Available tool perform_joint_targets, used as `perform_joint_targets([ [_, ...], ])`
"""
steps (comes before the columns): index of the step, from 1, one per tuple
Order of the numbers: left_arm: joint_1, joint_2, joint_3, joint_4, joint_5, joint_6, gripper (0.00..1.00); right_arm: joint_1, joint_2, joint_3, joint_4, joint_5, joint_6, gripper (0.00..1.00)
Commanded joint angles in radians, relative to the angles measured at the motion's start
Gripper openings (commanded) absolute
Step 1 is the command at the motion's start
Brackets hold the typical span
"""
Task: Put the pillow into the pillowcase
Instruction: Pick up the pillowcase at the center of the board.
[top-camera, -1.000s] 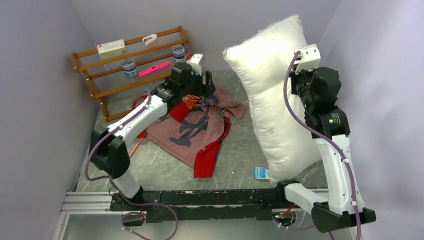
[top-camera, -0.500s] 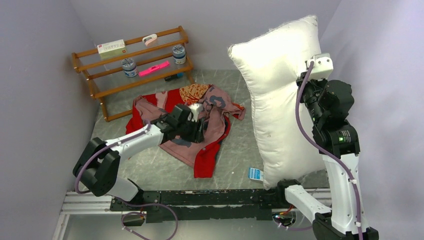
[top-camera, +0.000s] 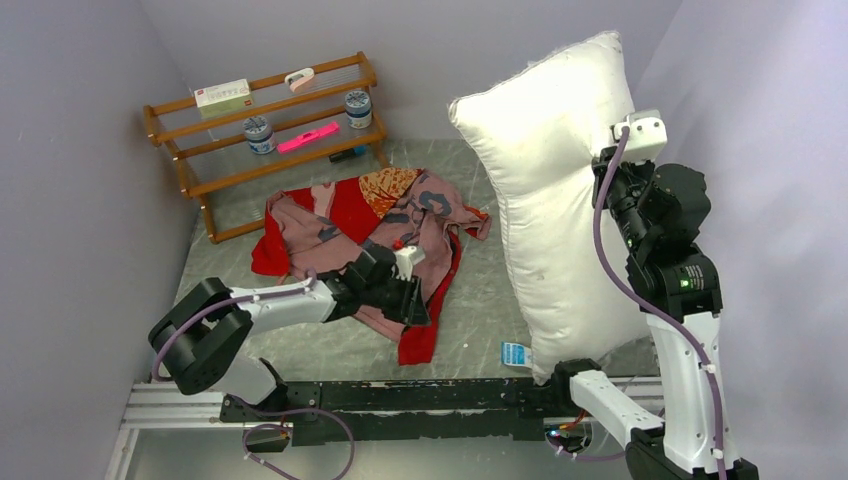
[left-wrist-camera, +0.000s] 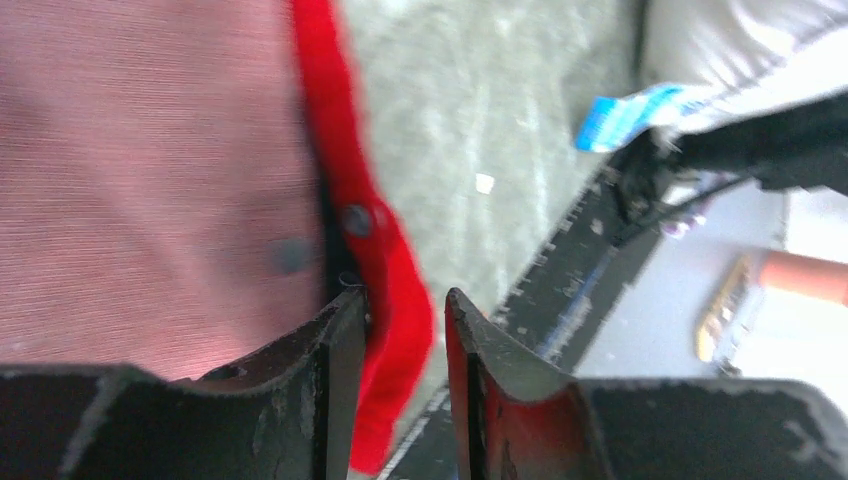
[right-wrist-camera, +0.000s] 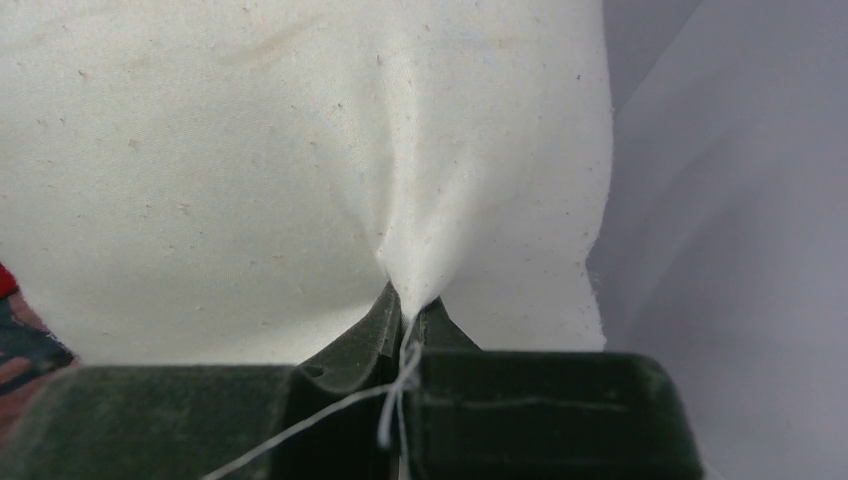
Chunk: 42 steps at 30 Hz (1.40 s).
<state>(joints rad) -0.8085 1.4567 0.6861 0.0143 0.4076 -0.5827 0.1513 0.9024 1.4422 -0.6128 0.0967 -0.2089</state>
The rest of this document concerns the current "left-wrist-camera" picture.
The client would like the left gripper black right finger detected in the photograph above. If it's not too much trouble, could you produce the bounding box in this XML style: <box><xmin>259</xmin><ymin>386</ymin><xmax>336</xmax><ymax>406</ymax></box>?
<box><xmin>445</xmin><ymin>289</ymin><xmax>847</xmax><ymax>479</ymax></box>

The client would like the white pillow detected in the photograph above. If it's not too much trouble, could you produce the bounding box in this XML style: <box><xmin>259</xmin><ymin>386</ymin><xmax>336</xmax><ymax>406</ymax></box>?
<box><xmin>641</xmin><ymin>0</ymin><xmax>847</xmax><ymax>143</ymax></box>

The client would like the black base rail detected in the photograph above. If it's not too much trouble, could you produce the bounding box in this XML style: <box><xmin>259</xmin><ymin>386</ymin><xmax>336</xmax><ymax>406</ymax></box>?
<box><xmin>381</xmin><ymin>139</ymin><xmax>670</xmax><ymax>479</ymax></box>

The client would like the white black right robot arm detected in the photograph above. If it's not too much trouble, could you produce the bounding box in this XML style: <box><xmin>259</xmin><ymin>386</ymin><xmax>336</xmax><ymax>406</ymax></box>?
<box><xmin>613</xmin><ymin>94</ymin><xmax>847</xmax><ymax>241</ymax></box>

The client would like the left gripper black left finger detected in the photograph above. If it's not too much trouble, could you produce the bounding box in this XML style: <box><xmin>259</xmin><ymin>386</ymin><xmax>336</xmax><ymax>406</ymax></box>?
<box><xmin>1</xmin><ymin>288</ymin><xmax>368</xmax><ymax>479</ymax></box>

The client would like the blue white pillow tag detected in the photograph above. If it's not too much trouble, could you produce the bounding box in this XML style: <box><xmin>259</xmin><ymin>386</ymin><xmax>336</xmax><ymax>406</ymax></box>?
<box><xmin>575</xmin><ymin>83</ymin><xmax>706</xmax><ymax>153</ymax></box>

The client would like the pink red patterned pillowcase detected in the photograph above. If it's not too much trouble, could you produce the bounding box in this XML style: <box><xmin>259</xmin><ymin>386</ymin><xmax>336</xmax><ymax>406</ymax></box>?
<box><xmin>1</xmin><ymin>1</ymin><xmax>434</xmax><ymax>475</ymax></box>

